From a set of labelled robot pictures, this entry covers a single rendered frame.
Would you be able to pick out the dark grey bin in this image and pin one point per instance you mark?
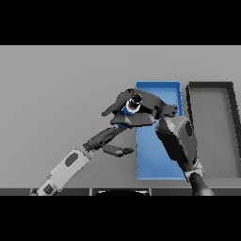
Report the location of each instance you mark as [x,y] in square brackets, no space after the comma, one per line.
[215,131]

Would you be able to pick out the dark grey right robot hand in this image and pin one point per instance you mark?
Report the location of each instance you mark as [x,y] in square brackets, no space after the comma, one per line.
[146,109]

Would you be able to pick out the blue bin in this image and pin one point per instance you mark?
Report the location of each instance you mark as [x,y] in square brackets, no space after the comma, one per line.
[157,150]

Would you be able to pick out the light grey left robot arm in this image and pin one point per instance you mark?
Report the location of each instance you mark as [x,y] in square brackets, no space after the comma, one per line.
[66,169]

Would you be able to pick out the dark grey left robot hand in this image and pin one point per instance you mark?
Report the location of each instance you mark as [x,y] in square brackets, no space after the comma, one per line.
[105,138]

